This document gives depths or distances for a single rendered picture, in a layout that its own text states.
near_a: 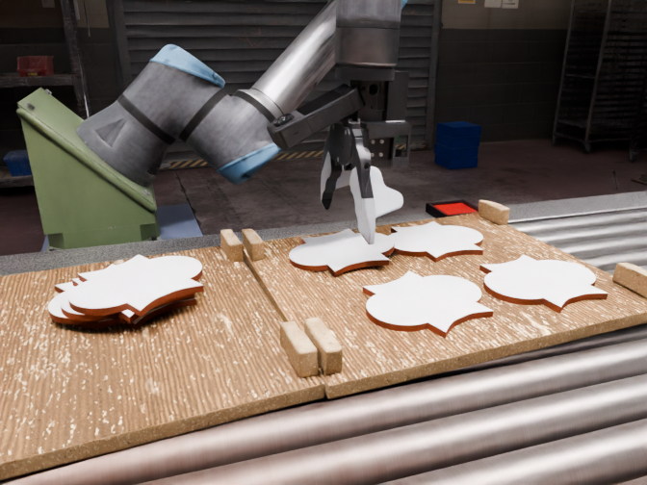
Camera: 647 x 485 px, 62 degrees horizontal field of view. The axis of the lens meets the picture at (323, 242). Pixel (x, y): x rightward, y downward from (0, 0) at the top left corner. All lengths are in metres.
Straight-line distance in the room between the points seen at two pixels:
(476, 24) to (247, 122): 5.48
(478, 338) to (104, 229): 0.64
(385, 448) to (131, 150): 0.68
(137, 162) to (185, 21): 4.29
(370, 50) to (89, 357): 0.43
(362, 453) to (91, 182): 0.65
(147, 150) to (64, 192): 0.15
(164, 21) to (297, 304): 4.70
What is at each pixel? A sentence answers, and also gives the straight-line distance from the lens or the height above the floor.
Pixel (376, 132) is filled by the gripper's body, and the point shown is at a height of 1.10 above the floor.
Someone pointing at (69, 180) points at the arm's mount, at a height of 1.00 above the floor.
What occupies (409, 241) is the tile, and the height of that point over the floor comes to 0.94.
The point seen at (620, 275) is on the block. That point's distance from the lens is 0.72.
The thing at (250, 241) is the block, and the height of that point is 0.96.
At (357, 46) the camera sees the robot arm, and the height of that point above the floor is 1.20.
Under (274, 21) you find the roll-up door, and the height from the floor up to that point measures 1.31.
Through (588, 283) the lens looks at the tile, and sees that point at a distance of 0.69.
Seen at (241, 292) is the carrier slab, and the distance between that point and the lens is 0.63.
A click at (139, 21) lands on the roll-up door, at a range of 5.18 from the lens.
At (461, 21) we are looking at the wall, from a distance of 6.24.
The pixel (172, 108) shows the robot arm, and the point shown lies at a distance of 0.96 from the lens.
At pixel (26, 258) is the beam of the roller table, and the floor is 0.92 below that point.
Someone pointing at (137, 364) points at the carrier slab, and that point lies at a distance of 0.52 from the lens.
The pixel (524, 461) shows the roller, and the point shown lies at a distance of 0.45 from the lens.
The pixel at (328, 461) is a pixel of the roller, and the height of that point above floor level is 0.92.
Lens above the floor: 1.22
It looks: 21 degrees down
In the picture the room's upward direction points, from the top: straight up
